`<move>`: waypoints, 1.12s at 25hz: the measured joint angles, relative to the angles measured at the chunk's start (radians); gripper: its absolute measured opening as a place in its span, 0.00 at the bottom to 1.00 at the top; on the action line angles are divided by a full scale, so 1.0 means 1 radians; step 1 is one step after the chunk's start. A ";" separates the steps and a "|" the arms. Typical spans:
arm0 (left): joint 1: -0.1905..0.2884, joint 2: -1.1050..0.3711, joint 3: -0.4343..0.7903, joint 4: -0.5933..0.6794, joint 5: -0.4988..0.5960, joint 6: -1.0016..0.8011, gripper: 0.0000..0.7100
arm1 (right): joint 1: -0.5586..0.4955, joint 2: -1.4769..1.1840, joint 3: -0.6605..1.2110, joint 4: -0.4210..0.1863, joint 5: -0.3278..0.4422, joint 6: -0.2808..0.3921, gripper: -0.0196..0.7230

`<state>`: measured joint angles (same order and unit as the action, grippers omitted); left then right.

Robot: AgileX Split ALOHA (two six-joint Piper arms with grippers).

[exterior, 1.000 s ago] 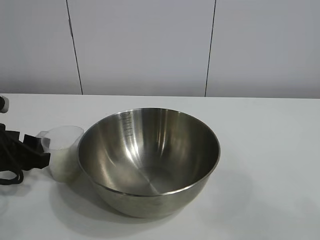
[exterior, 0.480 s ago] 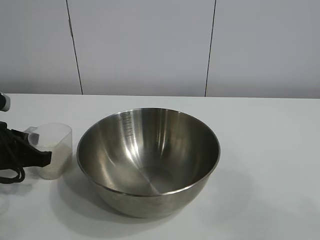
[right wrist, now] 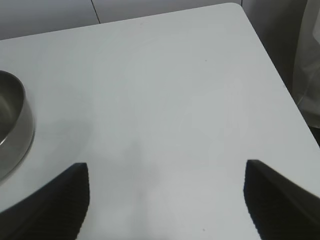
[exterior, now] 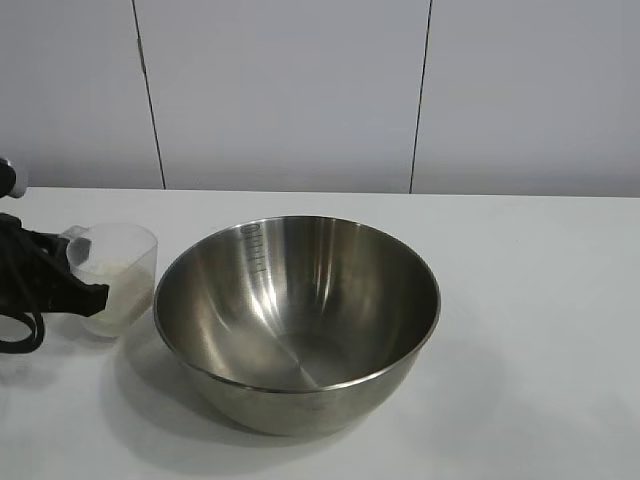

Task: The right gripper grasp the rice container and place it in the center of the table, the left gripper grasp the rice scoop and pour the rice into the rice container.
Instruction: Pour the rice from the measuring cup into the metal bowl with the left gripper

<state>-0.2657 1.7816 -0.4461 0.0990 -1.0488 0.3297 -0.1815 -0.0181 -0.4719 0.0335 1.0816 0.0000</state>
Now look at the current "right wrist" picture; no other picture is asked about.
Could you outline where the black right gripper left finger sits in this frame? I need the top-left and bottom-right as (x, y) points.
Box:
(0, 162), (90, 240)

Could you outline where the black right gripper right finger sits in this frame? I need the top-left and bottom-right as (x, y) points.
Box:
(243, 159), (320, 240)

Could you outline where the stainless steel mixing bowl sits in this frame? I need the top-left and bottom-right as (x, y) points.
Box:
(0, 70), (36, 187)

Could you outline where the translucent plastic sheet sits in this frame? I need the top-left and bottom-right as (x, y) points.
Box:
(291, 0), (320, 127)

